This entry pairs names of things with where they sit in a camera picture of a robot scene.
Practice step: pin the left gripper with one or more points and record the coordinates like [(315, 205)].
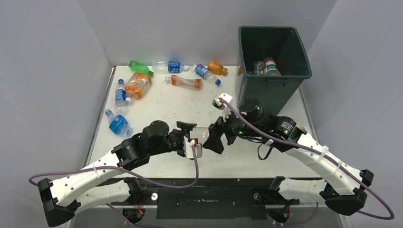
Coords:
[(186, 132)]

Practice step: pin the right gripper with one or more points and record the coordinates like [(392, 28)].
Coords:
[(216, 130)]

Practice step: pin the clear bottle silver cap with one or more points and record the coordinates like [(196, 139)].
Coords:
[(201, 134)]

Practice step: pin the slim blue label bottle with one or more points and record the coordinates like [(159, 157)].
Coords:
[(120, 98)]

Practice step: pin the blue label bottle edge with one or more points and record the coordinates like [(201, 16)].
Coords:
[(118, 124)]

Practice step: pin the large Pepsi bottle blue cap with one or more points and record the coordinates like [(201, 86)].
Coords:
[(258, 68)]

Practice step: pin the Nongfu bottle red white label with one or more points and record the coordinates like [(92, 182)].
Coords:
[(270, 67)]

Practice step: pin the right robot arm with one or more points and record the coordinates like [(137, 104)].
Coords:
[(341, 187)]

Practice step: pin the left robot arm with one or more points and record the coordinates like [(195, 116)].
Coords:
[(79, 190)]

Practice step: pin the dark green plastic bin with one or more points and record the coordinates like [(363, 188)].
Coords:
[(286, 47)]

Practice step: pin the flattened orange label bottle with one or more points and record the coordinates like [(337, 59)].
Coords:
[(183, 82)]

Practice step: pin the blue label bottle blue cap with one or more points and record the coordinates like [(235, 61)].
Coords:
[(207, 75)]

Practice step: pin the orange juice bottle far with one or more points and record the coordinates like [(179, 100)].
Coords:
[(217, 68)]

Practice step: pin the large orange label bottle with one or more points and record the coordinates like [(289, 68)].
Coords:
[(138, 85)]

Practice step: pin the clear bottle blue label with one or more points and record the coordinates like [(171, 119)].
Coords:
[(161, 66)]

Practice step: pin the green plastic bottle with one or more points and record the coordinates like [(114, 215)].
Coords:
[(136, 66)]

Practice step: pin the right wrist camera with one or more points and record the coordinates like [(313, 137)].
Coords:
[(221, 101)]

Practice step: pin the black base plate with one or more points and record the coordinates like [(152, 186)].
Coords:
[(210, 199)]

